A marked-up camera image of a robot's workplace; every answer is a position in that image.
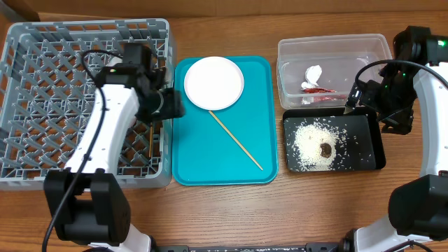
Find wooden chopstick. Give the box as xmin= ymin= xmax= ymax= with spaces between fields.
xmin=208 ymin=111 xmax=263 ymax=171
xmin=148 ymin=124 xmax=154 ymax=158

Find large white plate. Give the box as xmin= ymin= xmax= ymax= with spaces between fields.
xmin=183 ymin=57 xmax=244 ymax=111

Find red snack wrapper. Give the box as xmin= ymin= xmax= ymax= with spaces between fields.
xmin=301 ymin=87 xmax=337 ymax=105

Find rice and food scraps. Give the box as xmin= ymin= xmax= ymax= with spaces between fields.
xmin=284 ymin=118 xmax=350 ymax=172

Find grey bowl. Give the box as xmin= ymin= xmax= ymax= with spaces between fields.
xmin=106 ymin=57 xmax=123 ymax=67

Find white tissue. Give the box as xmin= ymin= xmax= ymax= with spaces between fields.
xmin=301 ymin=65 xmax=322 ymax=90

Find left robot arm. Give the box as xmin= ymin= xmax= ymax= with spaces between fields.
xmin=41 ymin=43 xmax=185 ymax=251

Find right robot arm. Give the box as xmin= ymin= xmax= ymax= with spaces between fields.
xmin=338 ymin=26 xmax=447 ymax=251

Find grey dishwasher rack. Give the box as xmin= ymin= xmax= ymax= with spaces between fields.
xmin=1 ymin=18 xmax=176 ymax=190

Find clear plastic storage box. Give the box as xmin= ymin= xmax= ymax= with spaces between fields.
xmin=276 ymin=34 xmax=392 ymax=109

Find black tray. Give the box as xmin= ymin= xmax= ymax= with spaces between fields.
xmin=283 ymin=107 xmax=386 ymax=172

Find teal plastic tray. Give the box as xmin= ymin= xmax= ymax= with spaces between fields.
xmin=172 ymin=56 xmax=279 ymax=186

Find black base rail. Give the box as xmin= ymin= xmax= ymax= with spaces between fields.
xmin=149 ymin=239 xmax=356 ymax=252

